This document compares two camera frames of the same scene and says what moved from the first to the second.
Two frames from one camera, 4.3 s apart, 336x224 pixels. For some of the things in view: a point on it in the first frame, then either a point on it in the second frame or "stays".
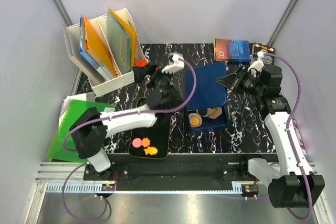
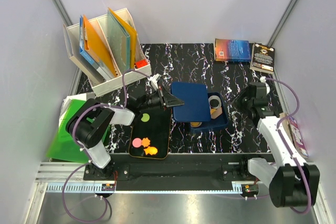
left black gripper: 140,74 → 168,99
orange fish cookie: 152,150 stays
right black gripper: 232,81 → 235,101
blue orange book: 231,50 stays
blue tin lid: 208,93 → 195,97
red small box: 141,63 stays
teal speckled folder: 119,42 stays
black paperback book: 268,60 stays
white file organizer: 105,49 stays
